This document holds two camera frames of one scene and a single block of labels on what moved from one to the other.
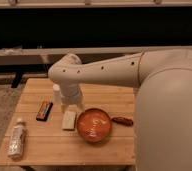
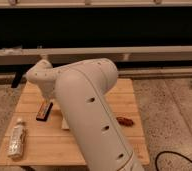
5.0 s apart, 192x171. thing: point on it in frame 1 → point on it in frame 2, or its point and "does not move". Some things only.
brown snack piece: (122, 120) does not move
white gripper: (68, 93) → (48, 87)
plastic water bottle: (17, 140) does not move
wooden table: (39, 133) does not move
